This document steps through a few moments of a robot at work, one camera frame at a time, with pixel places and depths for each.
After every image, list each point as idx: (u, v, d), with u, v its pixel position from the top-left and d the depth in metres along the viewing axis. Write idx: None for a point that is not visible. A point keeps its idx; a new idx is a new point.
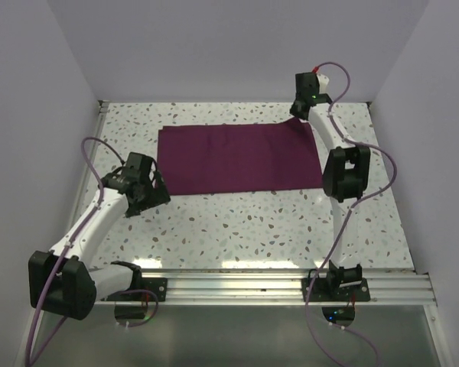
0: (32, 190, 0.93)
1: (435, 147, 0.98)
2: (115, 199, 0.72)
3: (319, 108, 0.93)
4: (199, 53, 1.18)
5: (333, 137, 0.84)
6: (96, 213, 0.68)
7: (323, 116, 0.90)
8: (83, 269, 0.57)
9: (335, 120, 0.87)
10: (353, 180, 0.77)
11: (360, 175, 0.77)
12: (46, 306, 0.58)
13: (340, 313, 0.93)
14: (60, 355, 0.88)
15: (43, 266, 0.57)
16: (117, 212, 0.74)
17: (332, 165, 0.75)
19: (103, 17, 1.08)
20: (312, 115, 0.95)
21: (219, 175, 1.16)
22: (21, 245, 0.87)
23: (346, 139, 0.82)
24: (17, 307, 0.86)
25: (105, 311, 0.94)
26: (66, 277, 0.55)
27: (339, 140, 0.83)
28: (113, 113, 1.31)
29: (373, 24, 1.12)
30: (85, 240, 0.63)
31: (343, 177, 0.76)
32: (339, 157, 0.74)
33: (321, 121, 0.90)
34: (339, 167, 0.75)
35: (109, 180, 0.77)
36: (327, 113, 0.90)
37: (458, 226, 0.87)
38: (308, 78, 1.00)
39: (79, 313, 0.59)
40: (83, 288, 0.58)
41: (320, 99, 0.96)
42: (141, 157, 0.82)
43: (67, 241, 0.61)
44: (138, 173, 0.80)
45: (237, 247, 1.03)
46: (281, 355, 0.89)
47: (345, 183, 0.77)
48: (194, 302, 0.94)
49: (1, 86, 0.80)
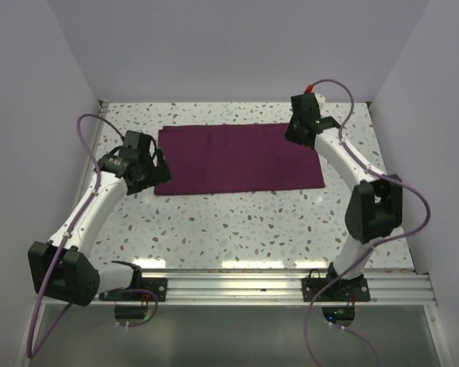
0: (32, 189, 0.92)
1: (435, 147, 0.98)
2: (113, 183, 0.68)
3: (327, 135, 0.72)
4: (199, 53, 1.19)
5: (353, 168, 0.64)
6: (93, 200, 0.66)
7: (334, 144, 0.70)
8: (83, 259, 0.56)
9: (350, 148, 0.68)
10: (385, 218, 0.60)
11: (392, 210, 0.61)
12: (50, 294, 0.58)
13: (340, 313, 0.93)
14: (60, 355, 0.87)
15: (43, 256, 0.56)
16: (115, 196, 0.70)
17: (359, 203, 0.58)
19: (104, 17, 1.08)
20: (320, 144, 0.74)
21: (220, 175, 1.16)
22: (21, 245, 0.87)
23: (369, 170, 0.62)
24: (17, 308, 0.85)
25: (105, 312, 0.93)
26: (66, 268, 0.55)
27: (361, 172, 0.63)
28: (113, 113, 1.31)
29: (373, 25, 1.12)
30: (83, 229, 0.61)
31: (372, 216, 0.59)
32: (365, 193, 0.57)
33: (333, 150, 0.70)
34: (368, 205, 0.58)
35: (105, 163, 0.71)
36: (338, 141, 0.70)
37: None
38: (307, 101, 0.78)
39: (83, 300, 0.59)
40: (84, 276, 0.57)
41: (325, 123, 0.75)
42: (139, 134, 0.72)
43: (65, 232, 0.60)
44: (135, 154, 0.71)
45: (237, 247, 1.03)
46: (281, 355, 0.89)
47: (376, 221, 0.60)
48: (194, 302, 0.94)
49: (1, 86, 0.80)
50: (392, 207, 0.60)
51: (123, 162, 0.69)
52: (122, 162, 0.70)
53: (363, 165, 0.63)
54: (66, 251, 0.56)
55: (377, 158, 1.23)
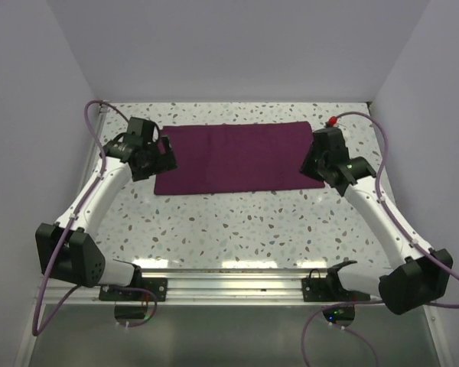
0: (33, 189, 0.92)
1: (435, 147, 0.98)
2: (118, 168, 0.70)
3: (362, 187, 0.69)
4: (199, 53, 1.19)
5: (396, 238, 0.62)
6: (99, 183, 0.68)
7: (372, 200, 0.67)
8: (89, 240, 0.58)
9: (390, 208, 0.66)
10: (428, 293, 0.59)
11: (437, 289, 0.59)
12: (56, 276, 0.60)
13: (340, 313, 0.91)
14: (60, 355, 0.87)
15: (51, 236, 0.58)
16: (120, 181, 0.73)
17: (405, 284, 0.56)
19: (104, 17, 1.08)
20: (353, 196, 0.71)
21: (220, 175, 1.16)
22: (21, 245, 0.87)
23: (415, 243, 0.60)
24: (18, 307, 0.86)
25: (105, 312, 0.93)
26: (73, 248, 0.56)
27: (405, 243, 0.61)
28: (114, 113, 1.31)
29: (373, 25, 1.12)
30: (89, 212, 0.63)
31: (416, 292, 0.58)
32: (412, 277, 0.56)
33: (370, 206, 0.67)
34: (414, 284, 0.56)
35: (109, 148, 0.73)
36: (376, 197, 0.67)
37: None
38: (334, 142, 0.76)
39: (88, 282, 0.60)
40: (90, 257, 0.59)
41: (356, 166, 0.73)
42: (143, 122, 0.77)
43: (72, 214, 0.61)
44: (139, 140, 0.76)
45: (237, 247, 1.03)
46: (281, 355, 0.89)
47: (418, 295, 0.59)
48: (194, 302, 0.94)
49: (2, 85, 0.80)
50: (438, 281, 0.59)
51: (128, 147, 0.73)
52: (127, 147, 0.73)
53: (408, 236, 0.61)
54: (73, 232, 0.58)
55: (377, 158, 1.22)
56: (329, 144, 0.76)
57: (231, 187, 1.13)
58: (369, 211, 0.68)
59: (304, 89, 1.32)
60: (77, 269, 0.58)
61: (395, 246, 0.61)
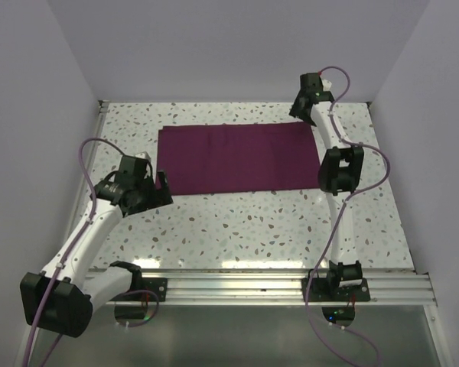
0: (34, 190, 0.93)
1: (434, 147, 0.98)
2: (108, 211, 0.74)
3: (320, 107, 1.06)
4: (200, 52, 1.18)
5: (332, 137, 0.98)
6: (87, 228, 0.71)
7: (324, 115, 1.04)
8: (75, 290, 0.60)
9: (334, 118, 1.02)
10: (344, 177, 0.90)
11: (353, 173, 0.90)
12: (42, 324, 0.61)
13: (340, 313, 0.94)
14: (60, 355, 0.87)
15: (36, 288, 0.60)
16: (111, 222, 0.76)
17: (327, 161, 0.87)
19: (104, 17, 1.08)
20: (315, 114, 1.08)
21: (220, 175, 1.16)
22: (22, 245, 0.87)
23: (342, 139, 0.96)
24: (19, 308, 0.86)
25: (105, 312, 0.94)
26: (58, 300, 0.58)
27: (336, 139, 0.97)
28: (113, 113, 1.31)
29: (373, 25, 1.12)
30: (76, 260, 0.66)
31: (336, 175, 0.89)
32: (333, 157, 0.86)
33: (323, 118, 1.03)
34: (335, 164, 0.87)
35: (101, 189, 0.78)
36: (327, 112, 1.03)
37: (457, 225, 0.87)
38: (312, 79, 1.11)
39: (73, 330, 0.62)
40: (76, 307, 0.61)
41: (323, 96, 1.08)
42: (135, 160, 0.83)
43: (58, 264, 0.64)
44: (131, 180, 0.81)
45: (237, 247, 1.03)
46: (281, 355, 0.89)
47: (338, 179, 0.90)
48: (194, 302, 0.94)
49: (1, 86, 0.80)
50: (354, 167, 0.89)
51: (118, 189, 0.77)
52: (118, 188, 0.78)
53: (338, 135, 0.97)
54: (59, 284, 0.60)
55: (377, 158, 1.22)
56: (308, 79, 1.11)
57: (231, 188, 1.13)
58: (320, 121, 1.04)
59: None
60: (63, 319, 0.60)
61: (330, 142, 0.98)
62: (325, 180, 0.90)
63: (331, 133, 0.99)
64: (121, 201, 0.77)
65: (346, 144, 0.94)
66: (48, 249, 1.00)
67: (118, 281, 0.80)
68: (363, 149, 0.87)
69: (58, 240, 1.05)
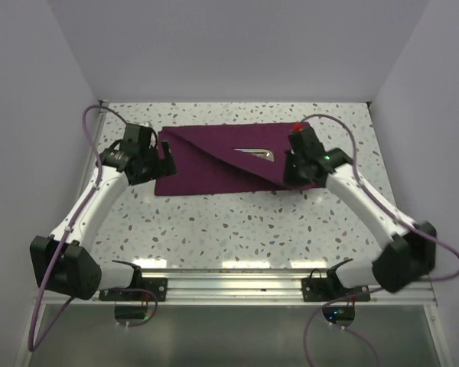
0: (33, 191, 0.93)
1: (434, 147, 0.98)
2: (114, 177, 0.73)
3: (341, 175, 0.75)
4: (199, 53, 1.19)
5: (381, 219, 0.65)
6: (94, 194, 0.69)
7: (351, 186, 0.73)
8: (83, 254, 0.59)
9: (369, 190, 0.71)
10: (418, 266, 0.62)
11: (425, 261, 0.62)
12: (53, 288, 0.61)
13: (340, 313, 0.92)
14: (60, 354, 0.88)
15: (45, 250, 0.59)
16: (117, 190, 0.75)
17: (394, 258, 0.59)
19: (104, 17, 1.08)
20: (333, 185, 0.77)
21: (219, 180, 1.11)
22: (21, 245, 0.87)
23: (399, 220, 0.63)
24: (18, 308, 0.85)
25: (105, 312, 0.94)
26: (68, 262, 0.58)
27: (390, 221, 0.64)
28: (114, 113, 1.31)
29: (373, 25, 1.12)
30: (84, 223, 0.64)
31: (408, 269, 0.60)
32: (402, 252, 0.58)
33: (352, 193, 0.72)
34: (402, 260, 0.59)
35: (105, 157, 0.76)
36: (356, 182, 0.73)
37: (457, 225, 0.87)
38: (308, 138, 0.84)
39: (83, 294, 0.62)
40: (85, 271, 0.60)
41: (333, 157, 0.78)
42: (139, 129, 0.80)
43: (66, 227, 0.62)
44: (135, 148, 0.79)
45: (237, 247, 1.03)
46: (281, 354, 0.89)
47: (411, 273, 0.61)
48: (194, 302, 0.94)
49: (2, 86, 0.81)
50: (427, 254, 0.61)
51: (125, 156, 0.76)
52: (123, 157, 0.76)
53: (391, 215, 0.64)
54: (68, 246, 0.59)
55: (377, 158, 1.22)
56: (304, 138, 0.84)
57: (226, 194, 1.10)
58: (349, 195, 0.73)
59: (305, 89, 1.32)
60: (73, 282, 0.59)
61: (381, 225, 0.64)
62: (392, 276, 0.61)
63: (379, 213, 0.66)
64: (127, 170, 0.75)
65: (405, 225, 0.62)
66: None
67: (119, 278, 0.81)
68: (434, 228, 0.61)
69: None
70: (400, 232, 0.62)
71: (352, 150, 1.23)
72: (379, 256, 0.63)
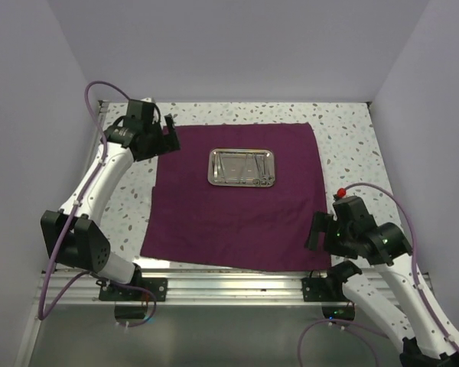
0: (33, 192, 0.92)
1: (434, 147, 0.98)
2: (119, 154, 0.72)
3: (398, 268, 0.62)
4: (199, 53, 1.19)
5: (431, 329, 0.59)
6: (101, 170, 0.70)
7: (408, 285, 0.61)
8: (93, 227, 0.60)
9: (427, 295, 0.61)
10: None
11: None
12: (63, 261, 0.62)
13: (340, 313, 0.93)
14: (61, 354, 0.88)
15: (56, 223, 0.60)
16: (123, 167, 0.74)
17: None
19: (104, 17, 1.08)
20: (385, 273, 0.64)
21: (253, 231, 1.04)
22: (21, 245, 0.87)
23: (450, 339, 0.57)
24: (17, 308, 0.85)
25: (105, 312, 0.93)
26: (77, 235, 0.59)
27: (440, 337, 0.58)
28: (114, 113, 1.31)
29: (374, 25, 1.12)
30: (92, 199, 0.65)
31: None
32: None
33: (406, 294, 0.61)
34: None
35: (111, 134, 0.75)
36: (413, 281, 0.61)
37: (457, 225, 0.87)
38: (356, 209, 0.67)
39: (94, 267, 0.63)
40: (95, 243, 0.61)
41: (390, 241, 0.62)
42: (141, 105, 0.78)
43: (75, 201, 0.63)
44: (138, 124, 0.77)
45: (238, 247, 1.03)
46: (281, 355, 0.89)
47: None
48: (194, 302, 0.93)
49: (1, 86, 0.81)
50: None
51: (128, 133, 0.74)
52: (128, 132, 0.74)
53: (444, 330, 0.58)
54: (78, 219, 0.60)
55: (377, 158, 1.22)
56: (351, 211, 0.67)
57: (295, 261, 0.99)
58: (403, 295, 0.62)
59: (304, 88, 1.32)
60: (83, 255, 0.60)
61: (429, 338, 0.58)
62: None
63: (431, 325, 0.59)
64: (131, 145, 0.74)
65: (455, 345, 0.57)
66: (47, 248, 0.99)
67: (121, 271, 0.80)
68: None
69: None
70: (449, 353, 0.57)
71: (352, 150, 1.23)
72: (419, 359, 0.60)
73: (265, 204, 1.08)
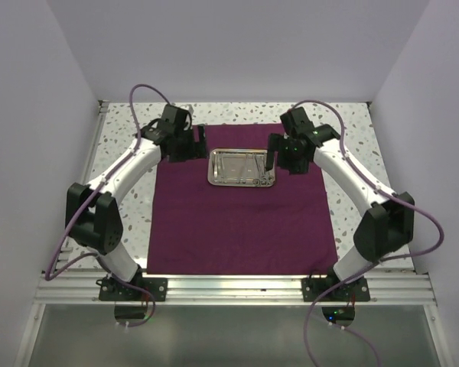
0: (33, 192, 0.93)
1: (434, 147, 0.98)
2: (151, 149, 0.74)
3: (328, 149, 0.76)
4: (199, 53, 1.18)
5: (362, 187, 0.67)
6: (131, 158, 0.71)
7: (337, 159, 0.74)
8: (114, 206, 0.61)
9: (354, 164, 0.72)
10: (397, 237, 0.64)
11: (405, 231, 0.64)
12: (76, 238, 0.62)
13: (340, 313, 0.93)
14: (61, 354, 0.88)
15: (81, 196, 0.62)
16: (149, 162, 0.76)
17: (372, 225, 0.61)
19: (103, 17, 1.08)
20: (320, 158, 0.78)
21: (258, 235, 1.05)
22: (21, 245, 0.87)
23: (379, 189, 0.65)
24: (17, 308, 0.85)
25: (105, 312, 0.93)
26: (99, 210, 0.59)
27: (370, 191, 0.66)
28: (113, 113, 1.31)
29: (374, 26, 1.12)
30: (118, 181, 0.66)
31: (386, 237, 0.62)
32: (380, 219, 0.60)
33: (338, 166, 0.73)
34: (382, 228, 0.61)
35: (145, 131, 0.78)
36: (341, 155, 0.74)
37: (457, 226, 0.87)
38: (298, 115, 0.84)
39: (104, 248, 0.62)
40: (112, 223, 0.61)
41: (321, 133, 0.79)
42: (177, 110, 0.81)
43: (102, 177, 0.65)
44: (170, 128, 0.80)
45: (237, 247, 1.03)
46: (281, 355, 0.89)
47: (389, 241, 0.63)
48: (194, 302, 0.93)
49: (1, 86, 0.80)
50: (405, 222, 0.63)
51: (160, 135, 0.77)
52: (160, 134, 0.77)
53: (372, 184, 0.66)
54: (101, 196, 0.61)
55: (377, 158, 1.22)
56: (294, 115, 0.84)
57: (301, 266, 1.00)
58: (338, 170, 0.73)
59: (304, 88, 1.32)
60: (98, 232, 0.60)
61: (362, 196, 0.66)
62: (372, 246, 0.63)
63: (362, 184, 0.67)
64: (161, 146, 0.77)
65: (385, 196, 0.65)
66: (46, 248, 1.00)
67: (122, 271, 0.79)
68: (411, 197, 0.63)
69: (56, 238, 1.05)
70: (380, 201, 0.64)
71: (352, 150, 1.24)
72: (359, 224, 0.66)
73: (268, 209, 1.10)
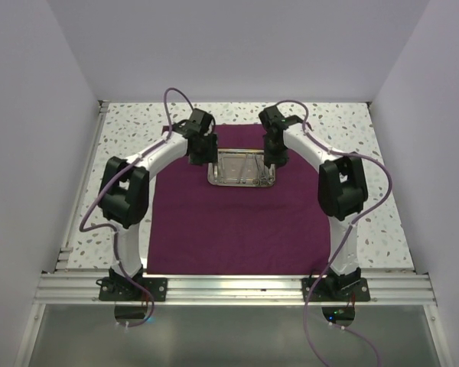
0: (34, 192, 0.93)
1: (434, 147, 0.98)
2: (180, 140, 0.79)
3: (293, 131, 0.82)
4: (199, 53, 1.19)
5: (317, 152, 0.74)
6: (163, 145, 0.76)
7: (299, 136, 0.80)
8: (146, 180, 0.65)
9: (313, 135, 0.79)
10: (353, 192, 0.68)
11: (359, 186, 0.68)
12: (105, 207, 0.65)
13: (340, 313, 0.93)
14: (60, 354, 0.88)
15: (118, 167, 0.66)
16: (176, 154, 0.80)
17: (326, 180, 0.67)
19: (103, 18, 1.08)
20: (287, 141, 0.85)
21: (258, 235, 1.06)
22: (22, 244, 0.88)
23: (331, 151, 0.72)
24: (17, 307, 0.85)
25: (105, 312, 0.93)
26: (134, 181, 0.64)
27: (324, 154, 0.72)
28: (113, 113, 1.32)
29: (373, 27, 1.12)
30: (151, 160, 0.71)
31: (340, 191, 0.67)
32: (330, 173, 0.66)
33: (300, 140, 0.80)
34: (335, 181, 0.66)
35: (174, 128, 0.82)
36: (302, 132, 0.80)
37: (457, 226, 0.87)
38: (272, 111, 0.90)
39: (128, 219, 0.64)
40: (141, 196, 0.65)
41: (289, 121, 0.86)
42: (203, 114, 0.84)
43: (139, 155, 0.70)
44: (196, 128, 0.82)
45: (237, 248, 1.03)
46: (281, 355, 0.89)
47: (345, 196, 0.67)
48: (194, 302, 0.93)
49: (2, 87, 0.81)
50: (357, 177, 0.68)
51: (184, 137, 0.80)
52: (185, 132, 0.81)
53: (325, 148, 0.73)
54: (135, 169, 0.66)
55: (377, 158, 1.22)
56: (268, 113, 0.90)
57: (301, 266, 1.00)
58: (301, 146, 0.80)
59: (304, 88, 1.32)
60: (128, 201, 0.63)
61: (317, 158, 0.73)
62: (332, 203, 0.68)
63: (317, 150, 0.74)
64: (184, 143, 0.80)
65: (336, 155, 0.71)
66: (47, 247, 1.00)
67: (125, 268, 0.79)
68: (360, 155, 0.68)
69: (56, 238, 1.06)
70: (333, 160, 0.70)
71: (351, 150, 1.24)
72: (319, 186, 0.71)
73: (269, 209, 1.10)
